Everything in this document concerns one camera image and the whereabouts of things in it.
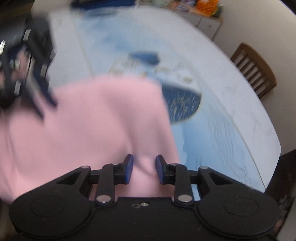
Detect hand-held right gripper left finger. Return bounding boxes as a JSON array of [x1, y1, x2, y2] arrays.
[[57, 155, 134, 205]]

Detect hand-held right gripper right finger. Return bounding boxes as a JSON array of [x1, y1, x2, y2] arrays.
[[156, 155, 233, 205]]

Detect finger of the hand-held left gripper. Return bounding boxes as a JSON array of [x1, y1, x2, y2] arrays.
[[24, 28, 58, 107], [0, 46, 44, 120]]

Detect pink zip hoodie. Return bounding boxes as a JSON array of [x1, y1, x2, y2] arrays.
[[0, 50, 182, 204]]

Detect dark blue clothes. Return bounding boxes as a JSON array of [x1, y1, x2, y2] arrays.
[[70, 0, 136, 10]]

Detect wooden dining chair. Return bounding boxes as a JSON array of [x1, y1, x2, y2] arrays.
[[230, 42, 277, 99]]

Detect grey sideboard cabinet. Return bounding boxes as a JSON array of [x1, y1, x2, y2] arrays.
[[171, 5, 224, 41]]

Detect purple printed box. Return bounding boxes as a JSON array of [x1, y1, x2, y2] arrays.
[[179, 0, 197, 8]]

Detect orange patterned bag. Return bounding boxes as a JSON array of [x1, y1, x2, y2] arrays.
[[195, 0, 221, 17]]

